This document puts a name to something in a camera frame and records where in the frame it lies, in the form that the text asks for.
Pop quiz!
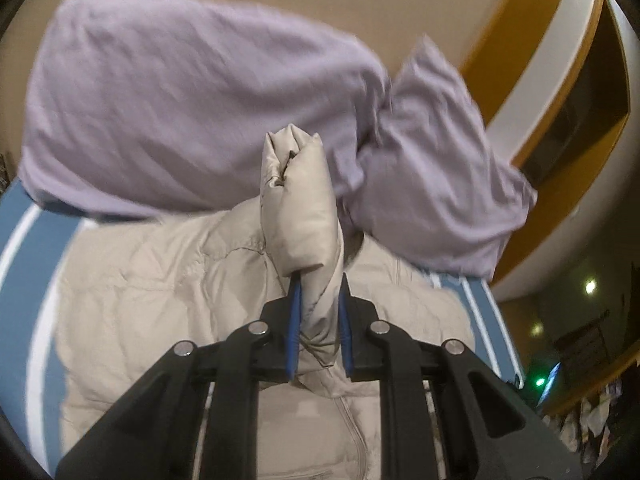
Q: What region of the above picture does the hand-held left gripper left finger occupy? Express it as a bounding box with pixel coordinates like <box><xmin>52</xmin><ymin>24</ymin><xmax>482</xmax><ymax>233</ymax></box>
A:
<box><xmin>55</xmin><ymin>280</ymin><xmax>303</xmax><ymax>480</ymax></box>

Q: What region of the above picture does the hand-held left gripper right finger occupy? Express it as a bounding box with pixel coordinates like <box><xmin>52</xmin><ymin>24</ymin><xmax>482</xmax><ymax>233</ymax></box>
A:
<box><xmin>337</xmin><ymin>272</ymin><xmax>586</xmax><ymax>480</ymax></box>

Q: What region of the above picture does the beige puffer jacket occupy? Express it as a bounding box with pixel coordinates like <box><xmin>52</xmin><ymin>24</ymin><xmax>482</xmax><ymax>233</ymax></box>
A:
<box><xmin>52</xmin><ymin>125</ymin><xmax>476</xmax><ymax>480</ymax></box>

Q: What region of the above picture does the lilac pillow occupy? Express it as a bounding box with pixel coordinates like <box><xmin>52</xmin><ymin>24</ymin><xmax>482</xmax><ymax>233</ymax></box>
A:
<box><xmin>340</xmin><ymin>35</ymin><xmax>538</xmax><ymax>278</ymax></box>

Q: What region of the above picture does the blue white striped bed sheet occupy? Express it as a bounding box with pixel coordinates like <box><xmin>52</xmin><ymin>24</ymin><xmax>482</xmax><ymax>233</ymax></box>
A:
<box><xmin>0</xmin><ymin>177</ymin><xmax>526</xmax><ymax>478</ymax></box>

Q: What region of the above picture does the lavender cloth garment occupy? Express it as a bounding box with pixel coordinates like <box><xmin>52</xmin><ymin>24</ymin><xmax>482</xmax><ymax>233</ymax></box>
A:
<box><xmin>17</xmin><ymin>0</ymin><xmax>393</xmax><ymax>218</ymax></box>

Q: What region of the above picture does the orange wooden frame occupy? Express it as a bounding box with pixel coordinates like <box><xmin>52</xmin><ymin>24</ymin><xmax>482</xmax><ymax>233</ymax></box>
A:
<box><xmin>457</xmin><ymin>0</ymin><xmax>633</xmax><ymax>286</ymax></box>

